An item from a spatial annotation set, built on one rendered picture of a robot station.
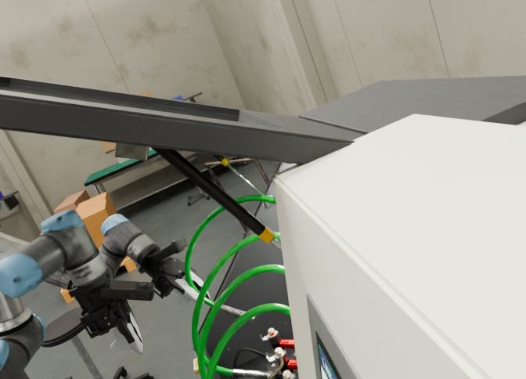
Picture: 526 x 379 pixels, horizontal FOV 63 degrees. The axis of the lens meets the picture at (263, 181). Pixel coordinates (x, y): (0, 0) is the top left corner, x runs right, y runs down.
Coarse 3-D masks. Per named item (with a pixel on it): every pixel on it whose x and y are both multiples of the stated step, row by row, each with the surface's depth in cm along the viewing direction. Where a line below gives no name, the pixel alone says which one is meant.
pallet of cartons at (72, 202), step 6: (78, 192) 792; (84, 192) 776; (72, 198) 747; (78, 198) 733; (84, 198) 759; (90, 198) 798; (60, 204) 730; (66, 204) 707; (72, 204) 697; (60, 210) 695
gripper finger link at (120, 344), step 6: (114, 330) 93; (132, 330) 94; (120, 336) 94; (114, 342) 94; (120, 342) 94; (126, 342) 94; (132, 342) 93; (138, 342) 95; (114, 348) 94; (120, 348) 94; (126, 348) 95; (132, 348) 94; (138, 348) 95
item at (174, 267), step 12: (144, 252) 114; (156, 252) 118; (144, 264) 117; (156, 264) 115; (168, 264) 114; (180, 264) 116; (156, 276) 113; (180, 276) 115; (156, 288) 115; (168, 288) 112
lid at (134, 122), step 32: (0, 96) 48; (32, 96) 52; (64, 96) 90; (96, 96) 110; (128, 96) 112; (0, 128) 49; (32, 128) 49; (64, 128) 50; (96, 128) 50; (128, 128) 51; (160, 128) 52; (192, 128) 52; (224, 128) 53; (256, 128) 54; (288, 128) 63; (320, 128) 78; (288, 160) 56
